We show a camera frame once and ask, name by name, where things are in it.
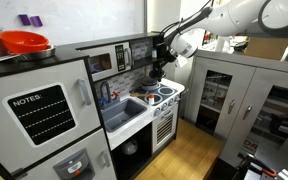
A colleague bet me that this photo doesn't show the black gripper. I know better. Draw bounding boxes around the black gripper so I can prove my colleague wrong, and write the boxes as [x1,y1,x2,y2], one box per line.
[149,45,179,81]

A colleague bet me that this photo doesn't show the gray toy pot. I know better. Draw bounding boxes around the gray toy pot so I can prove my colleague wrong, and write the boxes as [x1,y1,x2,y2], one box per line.
[140,81,161,92]

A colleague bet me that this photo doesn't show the wooden spoon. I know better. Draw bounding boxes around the wooden spoon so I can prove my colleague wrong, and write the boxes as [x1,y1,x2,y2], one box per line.
[129,92,155,99]

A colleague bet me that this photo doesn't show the toy microwave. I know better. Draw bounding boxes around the toy microwave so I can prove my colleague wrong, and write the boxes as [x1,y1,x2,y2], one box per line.
[80,41,134,83]

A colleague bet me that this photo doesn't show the gray toy sink basin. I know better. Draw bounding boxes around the gray toy sink basin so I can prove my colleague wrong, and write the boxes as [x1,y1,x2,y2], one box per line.
[101,98,148,133]

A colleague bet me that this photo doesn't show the white toy oven door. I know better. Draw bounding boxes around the white toy oven door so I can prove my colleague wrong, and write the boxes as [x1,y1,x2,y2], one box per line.
[151,108,179,154]

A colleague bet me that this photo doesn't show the gray toy faucet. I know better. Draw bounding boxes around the gray toy faucet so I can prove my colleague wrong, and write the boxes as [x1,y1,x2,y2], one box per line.
[99,80,113,105]

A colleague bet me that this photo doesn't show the round metal bowl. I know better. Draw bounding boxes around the round metal bowl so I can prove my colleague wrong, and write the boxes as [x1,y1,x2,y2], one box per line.
[121,139,139,156]

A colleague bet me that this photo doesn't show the gray storage cabinet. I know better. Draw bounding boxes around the gray storage cabinet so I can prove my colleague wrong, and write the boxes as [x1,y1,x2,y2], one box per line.
[183,49,288,170]

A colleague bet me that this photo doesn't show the whiteboard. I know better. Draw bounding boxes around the whiteboard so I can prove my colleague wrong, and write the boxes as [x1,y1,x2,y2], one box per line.
[0,0,149,46]

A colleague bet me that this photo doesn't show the toy kitchen play set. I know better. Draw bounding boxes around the toy kitchen play set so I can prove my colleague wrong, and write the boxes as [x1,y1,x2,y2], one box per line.
[0,30,187,180]

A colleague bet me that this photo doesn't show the gray freezer door with dispenser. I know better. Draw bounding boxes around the gray freezer door with dispenser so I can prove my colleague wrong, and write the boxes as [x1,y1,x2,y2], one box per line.
[12,128,118,180]

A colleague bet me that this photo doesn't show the cardboard box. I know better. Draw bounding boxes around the cardboard box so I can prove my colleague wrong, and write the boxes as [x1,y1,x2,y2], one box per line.
[244,36,288,61]

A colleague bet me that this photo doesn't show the silver metal pan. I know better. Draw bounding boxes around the silver metal pan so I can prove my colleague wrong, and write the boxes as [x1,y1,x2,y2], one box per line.
[8,44,57,62]

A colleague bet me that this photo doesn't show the red lettered cabinet sticker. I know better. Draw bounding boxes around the red lettered cabinet sticker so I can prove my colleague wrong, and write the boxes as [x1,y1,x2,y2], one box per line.
[242,138,260,155]

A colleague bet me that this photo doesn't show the purple magnet block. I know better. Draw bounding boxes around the purple magnet block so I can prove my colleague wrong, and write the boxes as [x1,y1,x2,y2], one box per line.
[18,13,32,26]
[29,15,44,28]

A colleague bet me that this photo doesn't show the black and orange clamp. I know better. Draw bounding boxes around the black and orange clamp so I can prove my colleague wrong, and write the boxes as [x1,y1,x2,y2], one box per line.
[237,153,279,180]

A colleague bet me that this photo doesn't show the orange plastic bowl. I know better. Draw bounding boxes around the orange plastic bowl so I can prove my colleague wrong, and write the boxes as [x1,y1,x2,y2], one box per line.
[0,30,50,55]

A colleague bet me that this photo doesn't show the toy refrigerator with notes board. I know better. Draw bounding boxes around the toy refrigerator with notes board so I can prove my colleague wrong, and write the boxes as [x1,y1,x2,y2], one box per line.
[0,59,102,174]

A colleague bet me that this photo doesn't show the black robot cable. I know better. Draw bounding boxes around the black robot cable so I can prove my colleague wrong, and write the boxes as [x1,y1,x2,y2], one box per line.
[200,0,215,10]
[158,5,215,43]

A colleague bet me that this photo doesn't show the silver cabinet door handle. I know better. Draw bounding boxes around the silver cabinet door handle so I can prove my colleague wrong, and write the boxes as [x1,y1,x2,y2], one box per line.
[227,99,237,115]
[242,104,253,121]

